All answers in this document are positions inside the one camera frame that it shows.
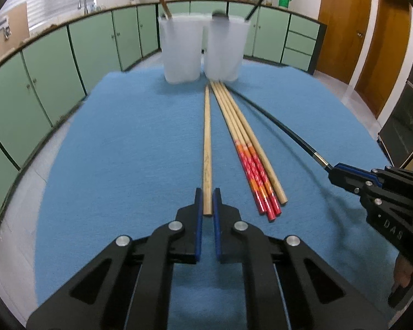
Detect plain wooden chopstick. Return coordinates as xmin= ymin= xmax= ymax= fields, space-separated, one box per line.
xmin=219 ymin=82 xmax=288 ymax=205
xmin=203 ymin=85 xmax=213 ymax=217

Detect red orange patterned chopstick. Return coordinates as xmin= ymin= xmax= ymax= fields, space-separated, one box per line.
xmin=210 ymin=81 xmax=268 ymax=215

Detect black chopstick silver band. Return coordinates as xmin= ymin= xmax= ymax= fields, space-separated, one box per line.
xmin=244 ymin=0 xmax=265 ymax=22

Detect chrome kitchen faucet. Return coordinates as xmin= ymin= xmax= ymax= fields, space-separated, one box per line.
xmin=77 ymin=0 xmax=89 ymax=16

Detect operator right hand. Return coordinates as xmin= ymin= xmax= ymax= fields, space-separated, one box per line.
xmin=391 ymin=254 xmax=413 ymax=293

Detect dark glass cabinet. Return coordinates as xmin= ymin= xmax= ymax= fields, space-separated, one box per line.
xmin=377 ymin=65 xmax=413 ymax=168

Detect red orange chopstick middle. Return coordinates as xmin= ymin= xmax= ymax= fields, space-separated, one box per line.
xmin=211 ymin=82 xmax=276 ymax=222

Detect red orange chopstick right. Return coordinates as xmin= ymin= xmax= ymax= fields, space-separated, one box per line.
xmin=215 ymin=80 xmax=284 ymax=217

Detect brown wooden door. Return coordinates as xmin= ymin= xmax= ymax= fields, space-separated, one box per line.
xmin=355 ymin=0 xmax=411 ymax=117
xmin=316 ymin=0 xmax=371 ymax=84

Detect blue table cloth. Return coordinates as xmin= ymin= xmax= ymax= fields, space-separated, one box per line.
xmin=35 ymin=63 xmax=397 ymax=319

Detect right white plastic cup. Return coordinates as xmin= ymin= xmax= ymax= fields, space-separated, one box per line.
xmin=204 ymin=15 xmax=250 ymax=82

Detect white plastic cup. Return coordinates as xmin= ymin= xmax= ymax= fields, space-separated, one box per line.
xmin=204 ymin=15 xmax=250 ymax=82
xmin=158 ymin=13 xmax=205 ymax=84

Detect black utensil in cup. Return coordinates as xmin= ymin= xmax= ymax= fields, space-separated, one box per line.
xmin=212 ymin=10 xmax=229 ymax=20

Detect green base cabinets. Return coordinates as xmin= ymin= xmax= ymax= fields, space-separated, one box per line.
xmin=0 ymin=0 xmax=327 ymax=220

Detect left white plastic cup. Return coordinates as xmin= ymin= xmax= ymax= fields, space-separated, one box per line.
xmin=158 ymin=13 xmax=205 ymax=84

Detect brown cardboard board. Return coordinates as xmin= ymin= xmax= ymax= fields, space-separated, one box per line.
xmin=0 ymin=2 xmax=29 ymax=60

